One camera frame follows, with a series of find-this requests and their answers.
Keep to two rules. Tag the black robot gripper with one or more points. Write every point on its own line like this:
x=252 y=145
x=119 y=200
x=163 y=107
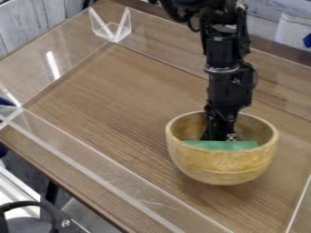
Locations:
x=230 y=94

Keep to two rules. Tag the green rectangular block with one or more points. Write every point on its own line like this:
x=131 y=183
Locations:
x=222 y=145

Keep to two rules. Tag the brown wooden bowl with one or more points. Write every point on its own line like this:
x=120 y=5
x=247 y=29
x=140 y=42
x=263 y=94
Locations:
x=222 y=167

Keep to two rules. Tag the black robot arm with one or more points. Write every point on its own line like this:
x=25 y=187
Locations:
x=219 y=20

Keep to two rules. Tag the white container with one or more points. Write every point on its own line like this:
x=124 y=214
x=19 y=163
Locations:
x=294 y=31

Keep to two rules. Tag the black table leg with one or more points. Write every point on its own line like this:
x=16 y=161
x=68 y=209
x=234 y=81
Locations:
x=52 y=192

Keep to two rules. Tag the blue object at left edge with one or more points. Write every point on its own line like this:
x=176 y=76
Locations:
x=5 y=102

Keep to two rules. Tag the clear acrylic corner bracket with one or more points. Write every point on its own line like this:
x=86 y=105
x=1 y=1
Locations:
x=111 y=31

